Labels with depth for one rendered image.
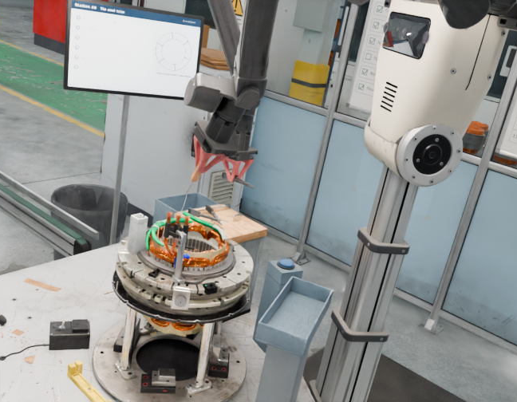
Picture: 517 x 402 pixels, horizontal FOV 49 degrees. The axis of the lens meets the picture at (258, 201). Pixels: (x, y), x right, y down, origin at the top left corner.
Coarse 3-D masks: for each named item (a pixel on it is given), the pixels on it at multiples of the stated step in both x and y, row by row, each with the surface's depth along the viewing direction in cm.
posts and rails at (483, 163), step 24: (336, 96) 356; (504, 96) 294; (360, 120) 349; (480, 168) 308; (504, 168) 300; (312, 192) 380; (288, 240) 399; (456, 240) 323; (336, 264) 376; (432, 312) 340; (480, 336) 324
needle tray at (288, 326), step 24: (288, 288) 139; (312, 288) 140; (288, 312) 132; (312, 312) 134; (264, 336) 119; (288, 336) 117; (312, 336) 123; (264, 360) 130; (288, 360) 127; (264, 384) 131; (288, 384) 129
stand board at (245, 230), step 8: (200, 208) 171; (224, 216) 169; (232, 216) 170; (224, 224) 163; (232, 224) 164; (240, 224) 165; (248, 224) 166; (256, 224) 167; (232, 232) 159; (240, 232) 160; (248, 232) 161; (256, 232) 163; (264, 232) 165; (232, 240) 156; (240, 240) 159; (248, 240) 161
